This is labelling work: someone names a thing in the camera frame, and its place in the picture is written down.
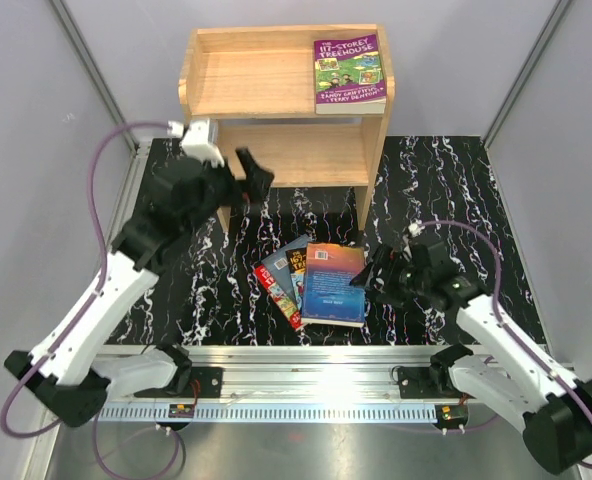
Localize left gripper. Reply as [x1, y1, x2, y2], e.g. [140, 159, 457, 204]
[184, 146, 275, 235]

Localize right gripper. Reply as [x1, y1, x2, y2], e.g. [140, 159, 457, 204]
[349, 243, 431, 310]

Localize blue sunset cover book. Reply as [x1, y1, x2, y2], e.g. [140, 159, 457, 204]
[301, 243, 365, 328]

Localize grey-blue dark cover book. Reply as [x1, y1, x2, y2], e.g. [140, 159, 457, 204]
[261, 234, 310, 302]

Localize red 13-storey treehouse book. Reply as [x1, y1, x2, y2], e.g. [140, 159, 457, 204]
[254, 265, 304, 331]

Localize purple 117-storey treehouse book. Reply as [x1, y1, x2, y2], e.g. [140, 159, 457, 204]
[313, 34, 386, 116]

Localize black 169-storey treehouse book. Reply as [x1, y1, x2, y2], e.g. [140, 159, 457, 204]
[286, 245, 307, 310]

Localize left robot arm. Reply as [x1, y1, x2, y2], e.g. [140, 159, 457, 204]
[4, 148, 275, 428]

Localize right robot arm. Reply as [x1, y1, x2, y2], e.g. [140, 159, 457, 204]
[351, 239, 592, 474]

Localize light wooden bookshelf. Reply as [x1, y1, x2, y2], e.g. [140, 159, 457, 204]
[178, 24, 395, 229]

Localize black marble pattern mat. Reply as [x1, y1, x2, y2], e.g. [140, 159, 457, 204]
[110, 136, 545, 346]

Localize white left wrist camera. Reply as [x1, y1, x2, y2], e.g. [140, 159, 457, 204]
[167, 118, 225, 168]

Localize aluminium mounting rail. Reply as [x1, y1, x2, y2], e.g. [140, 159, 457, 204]
[95, 344, 572, 406]

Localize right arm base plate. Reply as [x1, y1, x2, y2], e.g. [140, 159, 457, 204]
[391, 365, 460, 400]

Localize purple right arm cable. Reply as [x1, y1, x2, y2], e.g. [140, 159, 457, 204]
[408, 219, 592, 471]

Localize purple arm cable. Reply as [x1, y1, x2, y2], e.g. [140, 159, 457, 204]
[408, 219, 592, 471]
[0, 121, 187, 476]

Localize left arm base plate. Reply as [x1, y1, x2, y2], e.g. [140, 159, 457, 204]
[165, 367, 224, 399]

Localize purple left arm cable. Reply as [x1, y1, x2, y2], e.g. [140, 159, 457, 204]
[0, 121, 187, 476]

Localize slotted cable duct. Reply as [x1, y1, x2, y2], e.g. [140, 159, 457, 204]
[99, 401, 437, 424]

